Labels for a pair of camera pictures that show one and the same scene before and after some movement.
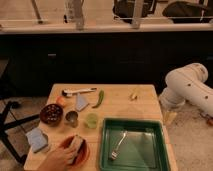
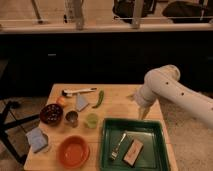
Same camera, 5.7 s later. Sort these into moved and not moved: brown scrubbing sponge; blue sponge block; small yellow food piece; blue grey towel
Moved: brown scrubbing sponge
Not moved: blue grey towel; small yellow food piece; blue sponge block
